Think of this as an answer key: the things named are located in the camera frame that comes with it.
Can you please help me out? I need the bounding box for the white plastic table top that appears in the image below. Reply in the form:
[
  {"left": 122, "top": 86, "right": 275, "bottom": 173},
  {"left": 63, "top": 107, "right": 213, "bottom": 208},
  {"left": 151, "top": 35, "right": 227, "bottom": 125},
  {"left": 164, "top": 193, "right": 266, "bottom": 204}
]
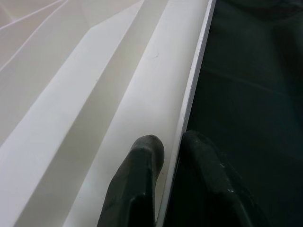
[{"left": 0, "top": 0, "right": 215, "bottom": 227}]

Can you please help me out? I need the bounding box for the black table cloth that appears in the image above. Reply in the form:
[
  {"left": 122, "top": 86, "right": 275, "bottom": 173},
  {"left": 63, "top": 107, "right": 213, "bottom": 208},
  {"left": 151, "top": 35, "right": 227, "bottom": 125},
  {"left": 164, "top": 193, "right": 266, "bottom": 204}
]
[{"left": 163, "top": 0, "right": 303, "bottom": 227}]

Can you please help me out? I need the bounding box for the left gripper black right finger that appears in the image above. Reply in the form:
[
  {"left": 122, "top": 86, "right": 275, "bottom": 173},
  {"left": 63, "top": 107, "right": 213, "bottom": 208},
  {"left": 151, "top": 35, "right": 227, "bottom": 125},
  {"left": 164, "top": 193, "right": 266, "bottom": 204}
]
[{"left": 165, "top": 131, "right": 272, "bottom": 227}]

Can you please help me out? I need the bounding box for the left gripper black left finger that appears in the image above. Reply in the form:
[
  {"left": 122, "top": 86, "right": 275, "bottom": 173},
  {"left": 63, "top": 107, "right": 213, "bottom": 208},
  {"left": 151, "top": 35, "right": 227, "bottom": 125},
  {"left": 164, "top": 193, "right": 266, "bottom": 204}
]
[{"left": 98, "top": 134, "right": 165, "bottom": 227}]

